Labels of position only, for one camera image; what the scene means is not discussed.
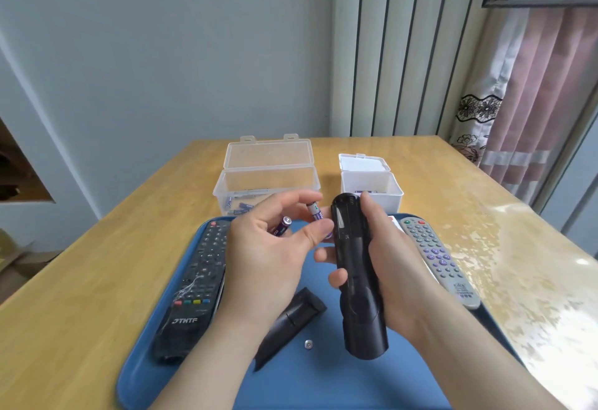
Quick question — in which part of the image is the person's right hand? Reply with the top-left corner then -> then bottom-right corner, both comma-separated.
314,192 -> 443,345

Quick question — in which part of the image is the clear plastic box with lid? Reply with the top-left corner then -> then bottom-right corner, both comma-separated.
212,133 -> 321,217

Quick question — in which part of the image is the brown cardboard box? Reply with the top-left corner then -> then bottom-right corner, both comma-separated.
0,228 -> 64,307

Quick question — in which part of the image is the black remote with coloured buttons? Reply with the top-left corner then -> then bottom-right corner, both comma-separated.
151,220 -> 233,364

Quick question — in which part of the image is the pile of purple batteries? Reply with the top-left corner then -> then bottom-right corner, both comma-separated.
223,189 -> 272,217

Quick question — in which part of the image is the blue plastic tray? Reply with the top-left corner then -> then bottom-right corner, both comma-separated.
116,212 -> 529,410

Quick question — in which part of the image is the white ribbed wall panel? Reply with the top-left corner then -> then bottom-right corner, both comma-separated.
331,0 -> 497,139

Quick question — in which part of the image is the person's left hand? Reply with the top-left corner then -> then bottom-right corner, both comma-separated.
217,190 -> 334,318

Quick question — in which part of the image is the white plastic box with lid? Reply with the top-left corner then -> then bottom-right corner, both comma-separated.
338,153 -> 404,214

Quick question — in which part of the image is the grey remote with purple buttons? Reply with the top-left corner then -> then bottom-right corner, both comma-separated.
398,217 -> 481,310

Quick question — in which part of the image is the person's left forearm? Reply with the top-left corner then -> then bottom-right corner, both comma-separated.
149,306 -> 282,410

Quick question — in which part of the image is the person's right forearm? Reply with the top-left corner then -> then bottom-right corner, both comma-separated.
397,279 -> 578,410

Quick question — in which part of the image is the pink and white curtain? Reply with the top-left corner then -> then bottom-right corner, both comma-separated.
448,3 -> 598,207

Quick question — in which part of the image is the plain black remote control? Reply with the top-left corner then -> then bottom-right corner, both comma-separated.
329,193 -> 390,361

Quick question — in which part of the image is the black battery cover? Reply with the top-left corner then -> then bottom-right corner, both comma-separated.
253,287 -> 328,372

